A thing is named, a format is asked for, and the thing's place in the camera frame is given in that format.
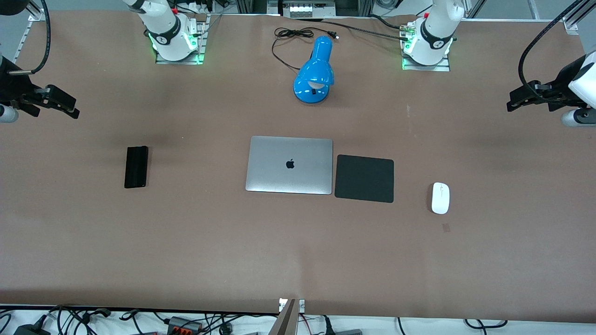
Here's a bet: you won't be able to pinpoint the black smartphone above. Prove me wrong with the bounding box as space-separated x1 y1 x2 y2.
124 146 149 189

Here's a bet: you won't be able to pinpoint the white computer mouse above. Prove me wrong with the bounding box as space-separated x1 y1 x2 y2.
431 182 450 215

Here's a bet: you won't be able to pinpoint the black mouse pad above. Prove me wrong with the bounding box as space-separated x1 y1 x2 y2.
334 154 395 204

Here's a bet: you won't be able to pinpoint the blue desk lamp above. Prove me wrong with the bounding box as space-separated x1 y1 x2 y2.
293 35 335 105

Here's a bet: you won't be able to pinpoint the black power adapter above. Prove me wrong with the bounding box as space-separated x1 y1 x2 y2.
13 321 51 335

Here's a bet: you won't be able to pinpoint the silver closed laptop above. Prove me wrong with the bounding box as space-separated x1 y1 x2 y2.
245 135 334 195

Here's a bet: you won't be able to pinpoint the white power strip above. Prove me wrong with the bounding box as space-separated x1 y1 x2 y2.
288 2 329 19

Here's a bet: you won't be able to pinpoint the grey orange connector box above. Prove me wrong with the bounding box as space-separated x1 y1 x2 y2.
166 316 204 335

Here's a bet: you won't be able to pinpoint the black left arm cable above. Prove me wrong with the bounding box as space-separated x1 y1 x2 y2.
518 0 596 101

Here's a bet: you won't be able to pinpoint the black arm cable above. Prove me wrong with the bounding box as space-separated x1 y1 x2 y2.
7 0 51 76
518 0 596 101

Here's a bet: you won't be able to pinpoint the aluminium frame profile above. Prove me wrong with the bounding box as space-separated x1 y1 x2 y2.
8 0 49 65
562 0 596 36

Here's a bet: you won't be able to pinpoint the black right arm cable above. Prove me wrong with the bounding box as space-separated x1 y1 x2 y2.
7 0 51 76

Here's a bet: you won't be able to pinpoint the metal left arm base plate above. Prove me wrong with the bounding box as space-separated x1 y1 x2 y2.
401 24 451 72

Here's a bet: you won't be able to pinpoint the black base supply cable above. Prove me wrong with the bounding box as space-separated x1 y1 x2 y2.
298 18 411 43

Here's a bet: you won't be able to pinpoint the black tangled floor cables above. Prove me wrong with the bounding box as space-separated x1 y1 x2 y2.
0 305 159 335

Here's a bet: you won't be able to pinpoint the black looped floor cable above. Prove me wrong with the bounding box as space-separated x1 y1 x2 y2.
464 318 509 330

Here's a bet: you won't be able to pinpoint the black lamp power cord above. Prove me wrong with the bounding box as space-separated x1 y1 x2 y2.
271 27 339 71

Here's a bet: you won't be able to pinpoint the white metal bracket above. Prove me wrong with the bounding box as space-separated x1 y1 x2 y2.
278 298 306 313

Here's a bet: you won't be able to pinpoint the grey camera support post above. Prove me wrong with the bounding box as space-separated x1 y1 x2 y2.
269 299 298 335

